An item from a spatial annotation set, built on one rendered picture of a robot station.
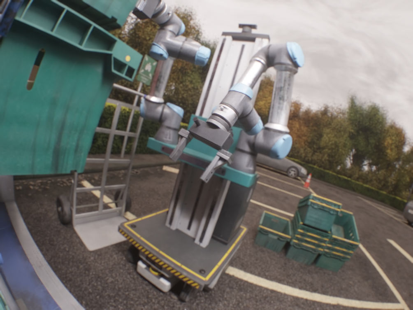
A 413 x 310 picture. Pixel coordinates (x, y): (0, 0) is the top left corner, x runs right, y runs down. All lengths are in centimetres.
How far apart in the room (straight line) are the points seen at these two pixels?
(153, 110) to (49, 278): 95
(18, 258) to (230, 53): 144
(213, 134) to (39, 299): 62
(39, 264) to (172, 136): 92
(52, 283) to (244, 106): 72
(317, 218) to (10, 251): 221
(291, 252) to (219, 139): 186
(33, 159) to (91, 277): 110
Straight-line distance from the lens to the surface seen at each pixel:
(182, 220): 135
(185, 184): 122
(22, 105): 31
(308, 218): 206
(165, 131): 109
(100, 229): 175
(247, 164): 86
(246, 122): 64
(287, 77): 83
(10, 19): 23
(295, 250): 220
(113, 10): 38
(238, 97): 58
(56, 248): 154
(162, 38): 71
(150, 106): 109
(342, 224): 283
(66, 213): 164
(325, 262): 239
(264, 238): 219
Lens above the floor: 105
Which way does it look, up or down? 7 degrees down
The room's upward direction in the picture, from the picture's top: 17 degrees clockwise
